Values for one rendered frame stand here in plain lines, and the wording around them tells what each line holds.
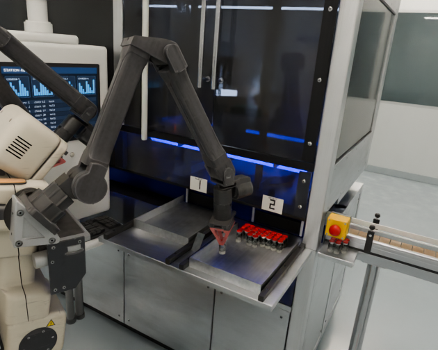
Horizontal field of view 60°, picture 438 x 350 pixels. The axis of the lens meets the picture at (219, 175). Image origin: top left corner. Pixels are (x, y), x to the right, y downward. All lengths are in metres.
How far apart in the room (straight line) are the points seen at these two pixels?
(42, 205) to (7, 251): 0.26
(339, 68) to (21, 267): 1.13
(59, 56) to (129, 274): 1.12
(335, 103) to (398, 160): 4.75
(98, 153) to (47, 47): 0.74
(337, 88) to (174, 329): 1.40
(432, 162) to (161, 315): 4.73
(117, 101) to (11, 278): 0.58
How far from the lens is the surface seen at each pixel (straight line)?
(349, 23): 1.34
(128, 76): 0.96
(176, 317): 2.02
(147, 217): 1.60
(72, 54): 1.66
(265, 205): 1.50
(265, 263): 1.36
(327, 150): 1.37
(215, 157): 1.10
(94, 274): 2.31
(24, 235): 0.98
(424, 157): 6.02
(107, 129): 0.95
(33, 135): 1.05
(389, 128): 5.99
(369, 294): 1.69
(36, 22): 1.65
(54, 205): 0.95
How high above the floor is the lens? 1.57
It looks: 18 degrees down
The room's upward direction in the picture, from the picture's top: 4 degrees clockwise
